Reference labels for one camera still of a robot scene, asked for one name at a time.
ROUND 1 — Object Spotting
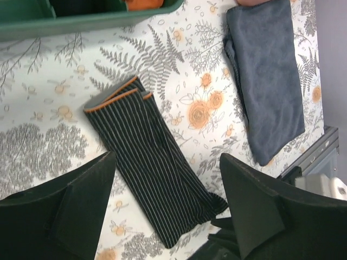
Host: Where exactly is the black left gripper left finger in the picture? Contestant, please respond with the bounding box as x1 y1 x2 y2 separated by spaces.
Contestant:
1 152 115 259

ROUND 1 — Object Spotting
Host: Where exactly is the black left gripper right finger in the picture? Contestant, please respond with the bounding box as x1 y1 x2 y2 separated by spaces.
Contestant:
220 153 346 259

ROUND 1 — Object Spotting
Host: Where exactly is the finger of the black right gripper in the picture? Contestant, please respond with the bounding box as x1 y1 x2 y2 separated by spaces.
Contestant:
208 218 239 251

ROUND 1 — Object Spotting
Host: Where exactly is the black pinstriped underwear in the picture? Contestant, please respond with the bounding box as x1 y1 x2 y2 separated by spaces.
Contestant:
83 77 228 249

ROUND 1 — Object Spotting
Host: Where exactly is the grey-blue folded cloth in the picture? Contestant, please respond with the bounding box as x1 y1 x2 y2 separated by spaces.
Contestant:
224 1 305 166

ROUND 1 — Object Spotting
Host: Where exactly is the floral patterned table mat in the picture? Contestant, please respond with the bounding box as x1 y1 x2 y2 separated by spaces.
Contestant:
1 1 324 259

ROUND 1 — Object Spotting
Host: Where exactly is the green compartment bin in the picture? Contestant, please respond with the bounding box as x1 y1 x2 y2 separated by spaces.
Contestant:
1 1 182 42

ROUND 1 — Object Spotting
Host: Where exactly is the orange rolled cloth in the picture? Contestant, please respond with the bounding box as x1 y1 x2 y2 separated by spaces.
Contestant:
125 0 164 11

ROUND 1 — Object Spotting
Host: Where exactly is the aluminium frame rail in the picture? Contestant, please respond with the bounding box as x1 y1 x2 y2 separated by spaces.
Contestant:
278 126 339 185

